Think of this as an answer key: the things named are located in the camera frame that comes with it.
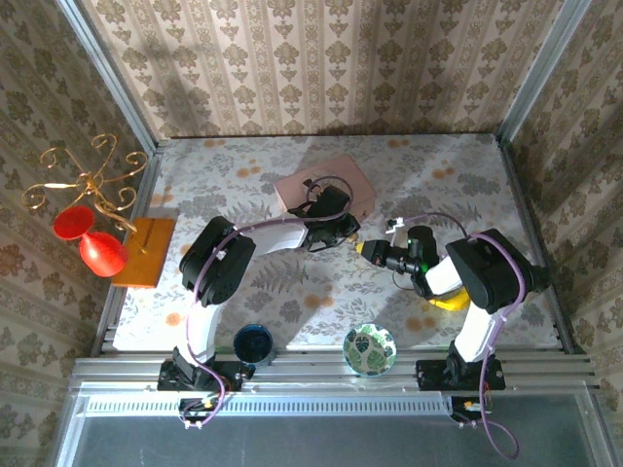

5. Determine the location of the pink rectangular box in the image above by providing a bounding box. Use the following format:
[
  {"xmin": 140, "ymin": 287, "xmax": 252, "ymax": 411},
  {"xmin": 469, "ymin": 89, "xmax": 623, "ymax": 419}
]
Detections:
[{"xmin": 274, "ymin": 154, "xmax": 379, "ymax": 220}]

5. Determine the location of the floral tablecloth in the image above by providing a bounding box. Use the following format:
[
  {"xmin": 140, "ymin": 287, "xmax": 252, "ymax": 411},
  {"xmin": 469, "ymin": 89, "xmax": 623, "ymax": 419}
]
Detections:
[{"xmin": 112, "ymin": 134, "xmax": 561, "ymax": 351}]

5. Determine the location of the yellow banana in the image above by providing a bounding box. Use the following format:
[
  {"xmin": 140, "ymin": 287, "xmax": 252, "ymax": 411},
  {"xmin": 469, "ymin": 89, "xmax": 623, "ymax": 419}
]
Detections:
[{"xmin": 427, "ymin": 289, "xmax": 471, "ymax": 312}]

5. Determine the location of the green leaf pattern bowl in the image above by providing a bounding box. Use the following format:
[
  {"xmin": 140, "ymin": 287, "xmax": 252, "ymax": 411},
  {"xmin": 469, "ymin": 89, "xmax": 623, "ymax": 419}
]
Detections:
[{"xmin": 343, "ymin": 323, "xmax": 396, "ymax": 377}]

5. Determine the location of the dark blue cup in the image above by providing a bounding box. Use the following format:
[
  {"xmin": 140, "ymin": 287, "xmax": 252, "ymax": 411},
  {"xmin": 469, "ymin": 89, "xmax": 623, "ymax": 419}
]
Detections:
[{"xmin": 232, "ymin": 324, "xmax": 275, "ymax": 367}]

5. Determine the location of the black connector box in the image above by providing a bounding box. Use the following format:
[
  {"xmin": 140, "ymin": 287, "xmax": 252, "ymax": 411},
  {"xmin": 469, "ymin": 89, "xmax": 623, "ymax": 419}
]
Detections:
[
  {"xmin": 450, "ymin": 396, "xmax": 494, "ymax": 425},
  {"xmin": 178, "ymin": 396, "xmax": 221, "ymax": 425}
]

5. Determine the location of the orange wooden stand base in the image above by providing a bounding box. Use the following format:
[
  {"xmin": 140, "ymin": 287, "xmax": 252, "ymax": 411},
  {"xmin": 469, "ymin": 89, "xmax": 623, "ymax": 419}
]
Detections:
[{"xmin": 110, "ymin": 217, "xmax": 176, "ymax": 289}]

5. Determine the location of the red wine glass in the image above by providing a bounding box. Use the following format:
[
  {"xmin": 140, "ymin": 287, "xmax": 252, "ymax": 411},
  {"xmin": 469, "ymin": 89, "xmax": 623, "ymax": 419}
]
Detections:
[{"xmin": 53, "ymin": 204, "xmax": 129, "ymax": 278}]

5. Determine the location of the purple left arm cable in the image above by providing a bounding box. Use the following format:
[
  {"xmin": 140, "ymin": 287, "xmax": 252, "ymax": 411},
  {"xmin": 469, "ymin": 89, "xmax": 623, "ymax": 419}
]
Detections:
[{"xmin": 182, "ymin": 174, "xmax": 355, "ymax": 430}]

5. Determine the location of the aluminium frame rail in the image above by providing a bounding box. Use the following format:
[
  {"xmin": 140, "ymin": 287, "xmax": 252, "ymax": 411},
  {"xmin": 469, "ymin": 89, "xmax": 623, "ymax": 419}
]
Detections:
[{"xmin": 72, "ymin": 349, "xmax": 600, "ymax": 396}]

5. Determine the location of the grey slotted cable duct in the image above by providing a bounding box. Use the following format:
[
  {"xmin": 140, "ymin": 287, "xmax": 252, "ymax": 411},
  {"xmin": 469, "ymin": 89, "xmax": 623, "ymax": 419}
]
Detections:
[{"xmin": 83, "ymin": 394, "xmax": 455, "ymax": 417}]

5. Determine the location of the aluminium frame post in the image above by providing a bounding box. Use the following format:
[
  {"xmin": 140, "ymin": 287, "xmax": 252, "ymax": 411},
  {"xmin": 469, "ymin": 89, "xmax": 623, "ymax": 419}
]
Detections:
[
  {"xmin": 495, "ymin": 0, "xmax": 581, "ymax": 143},
  {"xmin": 55, "ymin": 0, "xmax": 160, "ymax": 153}
]

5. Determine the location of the gold wire glass stand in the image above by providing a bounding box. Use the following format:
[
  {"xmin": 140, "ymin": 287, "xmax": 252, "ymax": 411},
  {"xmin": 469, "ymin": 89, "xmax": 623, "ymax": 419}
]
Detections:
[{"xmin": 21, "ymin": 133, "xmax": 148, "ymax": 254}]

